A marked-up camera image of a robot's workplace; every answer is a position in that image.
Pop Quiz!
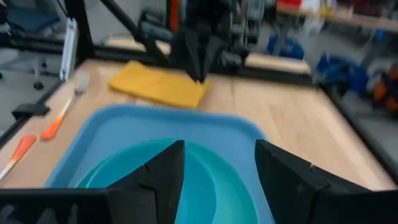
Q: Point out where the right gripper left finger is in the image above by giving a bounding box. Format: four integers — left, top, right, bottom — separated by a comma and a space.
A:
104, 139, 187, 224

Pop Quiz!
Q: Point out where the yellow cloth napkin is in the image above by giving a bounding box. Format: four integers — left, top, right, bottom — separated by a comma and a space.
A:
108, 60, 210, 110

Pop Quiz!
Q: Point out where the silver aluminium bracket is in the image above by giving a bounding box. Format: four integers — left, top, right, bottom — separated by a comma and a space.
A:
60, 17, 79, 82

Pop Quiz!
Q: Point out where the blue plastic tray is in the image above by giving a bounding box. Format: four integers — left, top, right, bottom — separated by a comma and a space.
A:
45, 104, 277, 224

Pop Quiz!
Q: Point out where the orange and black tool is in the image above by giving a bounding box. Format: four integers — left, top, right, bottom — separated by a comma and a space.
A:
371, 65, 398, 114

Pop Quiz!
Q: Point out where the blue bowl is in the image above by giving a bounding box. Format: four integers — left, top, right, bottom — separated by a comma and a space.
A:
82, 139, 218, 224

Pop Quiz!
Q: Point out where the blue container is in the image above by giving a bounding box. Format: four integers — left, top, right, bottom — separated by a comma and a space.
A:
266, 33, 306, 60

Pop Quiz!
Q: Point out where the grey office chair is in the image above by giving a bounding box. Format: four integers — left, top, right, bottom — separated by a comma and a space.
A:
0, 0, 62, 91

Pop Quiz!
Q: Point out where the teal plate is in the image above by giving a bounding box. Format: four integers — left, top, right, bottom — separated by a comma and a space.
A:
76, 138, 259, 224

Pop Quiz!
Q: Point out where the orange-handled metal fork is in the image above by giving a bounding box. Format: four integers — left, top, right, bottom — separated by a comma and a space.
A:
39, 68, 91, 141

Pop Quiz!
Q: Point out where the orange-handled metal spoon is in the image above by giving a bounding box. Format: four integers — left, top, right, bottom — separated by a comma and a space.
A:
0, 133, 37, 182

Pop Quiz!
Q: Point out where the blue storage bin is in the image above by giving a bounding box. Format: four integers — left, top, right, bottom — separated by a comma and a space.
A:
316, 53, 370, 96

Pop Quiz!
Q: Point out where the wooden workbench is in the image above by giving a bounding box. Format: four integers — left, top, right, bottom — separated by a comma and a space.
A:
275, 0, 398, 34

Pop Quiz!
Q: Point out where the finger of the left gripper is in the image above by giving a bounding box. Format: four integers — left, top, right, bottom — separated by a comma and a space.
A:
173, 29, 202, 82
200, 36, 224, 83

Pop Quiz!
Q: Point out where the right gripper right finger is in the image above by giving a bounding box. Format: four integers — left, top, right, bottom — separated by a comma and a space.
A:
254, 139, 374, 224

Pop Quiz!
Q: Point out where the black frame clamp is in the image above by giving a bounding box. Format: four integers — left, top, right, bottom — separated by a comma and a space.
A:
11, 102, 51, 121

